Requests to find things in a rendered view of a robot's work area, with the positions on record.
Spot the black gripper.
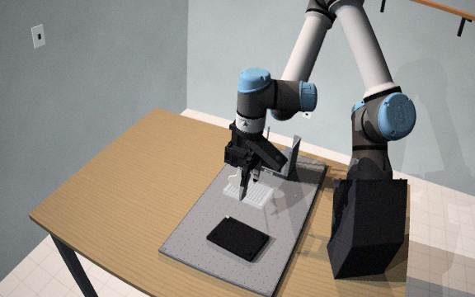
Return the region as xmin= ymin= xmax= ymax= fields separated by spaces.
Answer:
xmin=224 ymin=120 xmax=264 ymax=201

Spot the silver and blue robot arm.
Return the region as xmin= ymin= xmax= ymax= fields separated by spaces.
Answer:
xmin=236 ymin=0 xmax=416 ymax=179

